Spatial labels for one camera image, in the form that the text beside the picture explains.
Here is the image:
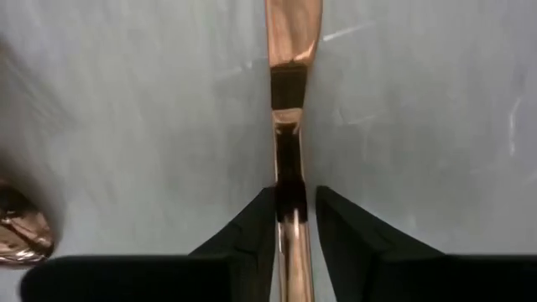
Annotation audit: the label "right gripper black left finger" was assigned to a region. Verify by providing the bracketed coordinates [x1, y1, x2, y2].
[19, 186, 278, 302]

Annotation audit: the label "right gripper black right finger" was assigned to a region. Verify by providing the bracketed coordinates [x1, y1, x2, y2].
[315, 185, 537, 302]

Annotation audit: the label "rose gold spoon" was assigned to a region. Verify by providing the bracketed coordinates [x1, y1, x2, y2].
[0, 180, 56, 266]

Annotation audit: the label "rose gold knife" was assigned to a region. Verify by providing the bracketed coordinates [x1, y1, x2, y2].
[263, 0, 324, 302]

